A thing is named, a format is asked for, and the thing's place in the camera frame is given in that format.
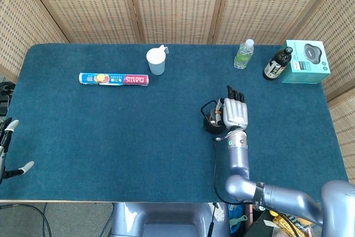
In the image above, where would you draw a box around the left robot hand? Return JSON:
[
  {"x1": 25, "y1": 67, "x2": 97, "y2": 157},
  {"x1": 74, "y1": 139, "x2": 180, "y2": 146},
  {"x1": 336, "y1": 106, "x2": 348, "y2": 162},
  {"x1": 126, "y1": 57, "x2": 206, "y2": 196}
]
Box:
[{"x1": 0, "y1": 118, "x2": 35, "y2": 185}]

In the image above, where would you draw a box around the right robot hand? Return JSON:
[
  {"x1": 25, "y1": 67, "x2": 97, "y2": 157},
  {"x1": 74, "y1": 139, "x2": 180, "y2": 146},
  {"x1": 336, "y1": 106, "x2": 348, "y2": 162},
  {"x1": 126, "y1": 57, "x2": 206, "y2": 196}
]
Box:
[{"x1": 215, "y1": 85, "x2": 249, "y2": 131}]

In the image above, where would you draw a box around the small black object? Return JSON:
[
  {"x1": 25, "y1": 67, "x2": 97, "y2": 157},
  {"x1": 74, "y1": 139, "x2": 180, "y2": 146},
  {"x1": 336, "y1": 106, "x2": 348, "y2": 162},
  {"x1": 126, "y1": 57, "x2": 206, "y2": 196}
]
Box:
[{"x1": 200, "y1": 99, "x2": 227, "y2": 134}]

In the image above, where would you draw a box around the black floor equipment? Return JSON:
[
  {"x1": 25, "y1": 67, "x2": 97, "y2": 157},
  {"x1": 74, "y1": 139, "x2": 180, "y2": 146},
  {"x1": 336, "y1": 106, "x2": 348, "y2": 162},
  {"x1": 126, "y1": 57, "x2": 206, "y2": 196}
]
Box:
[{"x1": 0, "y1": 80, "x2": 17, "y2": 116}]

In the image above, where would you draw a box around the clear green-label water bottle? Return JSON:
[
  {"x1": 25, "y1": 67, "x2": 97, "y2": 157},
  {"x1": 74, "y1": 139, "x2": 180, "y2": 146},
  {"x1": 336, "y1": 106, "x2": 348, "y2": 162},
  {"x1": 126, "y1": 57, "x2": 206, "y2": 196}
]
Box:
[{"x1": 234, "y1": 39, "x2": 255, "y2": 69}]

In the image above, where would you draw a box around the dark sauce bottle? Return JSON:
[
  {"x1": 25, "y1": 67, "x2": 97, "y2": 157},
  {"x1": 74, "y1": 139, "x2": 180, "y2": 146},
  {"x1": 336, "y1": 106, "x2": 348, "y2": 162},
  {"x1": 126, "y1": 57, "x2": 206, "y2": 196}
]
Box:
[{"x1": 262, "y1": 47, "x2": 293, "y2": 81}]

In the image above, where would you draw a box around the teal cardboard product box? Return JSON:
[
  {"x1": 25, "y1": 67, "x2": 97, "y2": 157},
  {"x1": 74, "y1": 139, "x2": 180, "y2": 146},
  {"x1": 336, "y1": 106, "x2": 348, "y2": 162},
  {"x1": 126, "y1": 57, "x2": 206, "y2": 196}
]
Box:
[{"x1": 281, "y1": 39, "x2": 331, "y2": 84}]

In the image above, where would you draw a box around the light blue plastic cup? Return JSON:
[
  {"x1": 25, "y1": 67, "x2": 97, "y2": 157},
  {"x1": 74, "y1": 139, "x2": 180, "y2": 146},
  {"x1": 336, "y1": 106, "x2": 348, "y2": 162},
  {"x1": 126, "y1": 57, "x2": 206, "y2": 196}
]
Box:
[{"x1": 146, "y1": 44, "x2": 170, "y2": 76}]

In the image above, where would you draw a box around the blue felt table cloth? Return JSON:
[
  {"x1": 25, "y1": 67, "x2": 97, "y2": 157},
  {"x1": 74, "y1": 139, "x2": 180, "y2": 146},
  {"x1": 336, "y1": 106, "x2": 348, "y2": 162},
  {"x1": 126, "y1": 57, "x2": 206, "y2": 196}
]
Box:
[{"x1": 0, "y1": 43, "x2": 348, "y2": 203}]

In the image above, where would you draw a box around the green plastic tool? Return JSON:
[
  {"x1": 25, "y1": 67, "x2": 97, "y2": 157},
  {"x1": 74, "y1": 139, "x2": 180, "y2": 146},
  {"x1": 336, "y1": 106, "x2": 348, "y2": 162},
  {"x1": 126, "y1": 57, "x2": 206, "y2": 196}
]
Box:
[{"x1": 230, "y1": 214, "x2": 249, "y2": 234}]

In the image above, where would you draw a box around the black storage box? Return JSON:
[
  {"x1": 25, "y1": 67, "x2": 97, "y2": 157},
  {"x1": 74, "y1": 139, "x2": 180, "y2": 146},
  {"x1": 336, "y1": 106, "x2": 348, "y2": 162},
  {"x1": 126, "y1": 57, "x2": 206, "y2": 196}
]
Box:
[{"x1": 244, "y1": 208, "x2": 306, "y2": 237}]

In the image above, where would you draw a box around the plastic food wrap roll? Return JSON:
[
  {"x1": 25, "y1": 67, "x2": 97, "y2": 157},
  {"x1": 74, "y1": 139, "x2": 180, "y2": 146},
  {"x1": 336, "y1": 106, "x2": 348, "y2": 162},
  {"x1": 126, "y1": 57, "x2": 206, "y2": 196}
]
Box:
[{"x1": 78, "y1": 72, "x2": 150, "y2": 87}]

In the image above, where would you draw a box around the yellow snack package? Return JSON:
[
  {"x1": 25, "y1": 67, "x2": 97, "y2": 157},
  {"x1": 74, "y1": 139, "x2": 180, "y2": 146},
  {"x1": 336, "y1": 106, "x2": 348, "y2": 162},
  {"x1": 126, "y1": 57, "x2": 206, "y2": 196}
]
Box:
[{"x1": 270, "y1": 210, "x2": 316, "y2": 237}]

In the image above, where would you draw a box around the grey robot torso base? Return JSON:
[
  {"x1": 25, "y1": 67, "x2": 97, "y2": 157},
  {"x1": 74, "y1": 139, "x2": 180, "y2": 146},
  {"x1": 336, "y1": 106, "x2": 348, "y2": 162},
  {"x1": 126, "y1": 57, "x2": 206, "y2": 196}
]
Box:
[{"x1": 110, "y1": 201, "x2": 231, "y2": 237}]

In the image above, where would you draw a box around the black floor cable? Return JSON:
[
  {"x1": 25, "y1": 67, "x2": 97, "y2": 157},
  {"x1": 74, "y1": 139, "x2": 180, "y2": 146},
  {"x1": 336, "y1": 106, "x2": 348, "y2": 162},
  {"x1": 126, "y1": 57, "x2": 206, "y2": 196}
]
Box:
[{"x1": 0, "y1": 203, "x2": 53, "y2": 237}]

